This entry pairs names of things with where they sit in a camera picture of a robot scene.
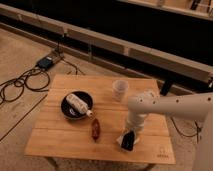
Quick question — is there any black eraser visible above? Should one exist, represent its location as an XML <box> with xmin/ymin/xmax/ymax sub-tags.
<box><xmin>121</xmin><ymin>131</ymin><xmax>135</xmax><ymax>151</ymax></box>

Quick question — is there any black power adapter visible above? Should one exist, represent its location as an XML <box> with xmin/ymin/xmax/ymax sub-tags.
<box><xmin>36</xmin><ymin>56</ymin><xmax>54</xmax><ymax>70</ymax></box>

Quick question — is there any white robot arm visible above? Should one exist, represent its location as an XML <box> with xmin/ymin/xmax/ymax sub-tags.
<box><xmin>126</xmin><ymin>90</ymin><xmax>213</xmax><ymax>171</ymax></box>

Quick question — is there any black cable bundle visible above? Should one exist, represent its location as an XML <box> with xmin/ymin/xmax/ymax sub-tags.
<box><xmin>0</xmin><ymin>65</ymin><xmax>52</xmax><ymax>106</ymax></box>

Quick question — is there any wooden table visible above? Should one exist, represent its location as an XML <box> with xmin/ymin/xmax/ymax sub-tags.
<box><xmin>25</xmin><ymin>75</ymin><xmax>175</xmax><ymax>164</ymax></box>

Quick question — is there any clear plastic cup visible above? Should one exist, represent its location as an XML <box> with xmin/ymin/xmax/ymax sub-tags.
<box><xmin>112</xmin><ymin>80</ymin><xmax>129</xmax><ymax>102</ymax></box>

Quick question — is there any white bottle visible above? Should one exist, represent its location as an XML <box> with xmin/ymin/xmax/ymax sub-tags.
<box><xmin>66</xmin><ymin>93</ymin><xmax>93</xmax><ymax>117</ymax></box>

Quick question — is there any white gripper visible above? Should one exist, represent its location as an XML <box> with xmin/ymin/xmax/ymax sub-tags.
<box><xmin>125</xmin><ymin>112</ymin><xmax>147</xmax><ymax>132</ymax></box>

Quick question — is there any white sponge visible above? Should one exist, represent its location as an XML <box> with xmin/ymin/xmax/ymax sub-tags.
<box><xmin>116</xmin><ymin>134</ymin><xmax>139</xmax><ymax>149</ymax></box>

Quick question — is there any black bowl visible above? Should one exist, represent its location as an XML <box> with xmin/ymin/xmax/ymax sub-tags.
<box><xmin>61</xmin><ymin>91</ymin><xmax>93</xmax><ymax>120</ymax></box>

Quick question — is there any red-brown snack packet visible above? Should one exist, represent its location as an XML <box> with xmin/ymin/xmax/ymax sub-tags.
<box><xmin>92</xmin><ymin>119</ymin><xmax>100</xmax><ymax>141</ymax></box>

